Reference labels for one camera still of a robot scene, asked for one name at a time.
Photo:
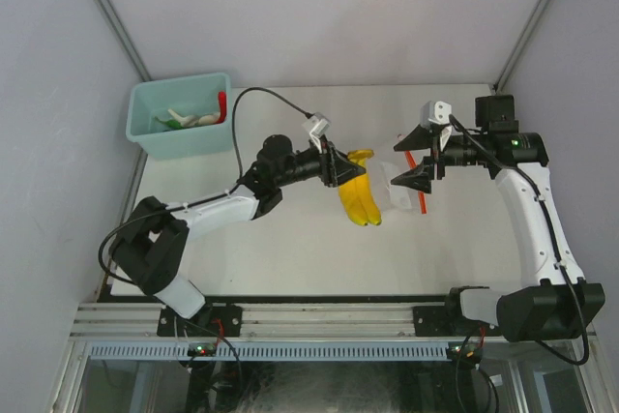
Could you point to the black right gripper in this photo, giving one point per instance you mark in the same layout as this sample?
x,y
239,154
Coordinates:
x,y
420,138

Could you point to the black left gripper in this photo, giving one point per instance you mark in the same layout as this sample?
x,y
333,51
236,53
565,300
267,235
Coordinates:
x,y
335,167

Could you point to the yellow fake banana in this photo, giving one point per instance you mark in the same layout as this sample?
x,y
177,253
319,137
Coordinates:
x,y
358,203

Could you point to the clear zip top bag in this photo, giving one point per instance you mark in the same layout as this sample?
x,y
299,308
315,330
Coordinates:
x,y
384,166

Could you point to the red fake chili pepper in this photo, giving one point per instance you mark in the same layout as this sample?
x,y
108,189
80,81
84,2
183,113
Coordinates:
x,y
222,101

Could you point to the white fake bone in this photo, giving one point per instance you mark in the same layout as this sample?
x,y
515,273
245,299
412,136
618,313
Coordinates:
x,y
186,121

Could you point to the green fake chili pepper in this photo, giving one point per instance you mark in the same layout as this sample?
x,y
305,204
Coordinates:
x,y
171,125

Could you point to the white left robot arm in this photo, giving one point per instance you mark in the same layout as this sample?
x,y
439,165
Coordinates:
x,y
149,246

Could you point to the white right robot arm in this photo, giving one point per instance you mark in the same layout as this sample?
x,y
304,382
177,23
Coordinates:
x,y
555,301

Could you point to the teal plastic bin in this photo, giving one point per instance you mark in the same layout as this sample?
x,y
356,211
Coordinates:
x,y
189,95

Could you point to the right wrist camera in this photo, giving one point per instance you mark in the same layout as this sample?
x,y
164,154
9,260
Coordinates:
x,y
435,117

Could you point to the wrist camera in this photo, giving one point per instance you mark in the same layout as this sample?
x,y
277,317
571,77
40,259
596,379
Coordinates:
x,y
435,117
316,126

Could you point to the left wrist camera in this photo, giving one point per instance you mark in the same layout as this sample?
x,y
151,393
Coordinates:
x,y
316,126

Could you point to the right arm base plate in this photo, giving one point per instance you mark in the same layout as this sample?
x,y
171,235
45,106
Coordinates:
x,y
435,321

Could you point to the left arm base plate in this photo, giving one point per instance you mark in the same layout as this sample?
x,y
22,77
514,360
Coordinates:
x,y
223,320

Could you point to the aluminium frame rail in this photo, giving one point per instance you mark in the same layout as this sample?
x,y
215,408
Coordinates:
x,y
261,321

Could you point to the blue slotted cable duct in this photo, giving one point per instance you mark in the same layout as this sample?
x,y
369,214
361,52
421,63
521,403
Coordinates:
x,y
279,351

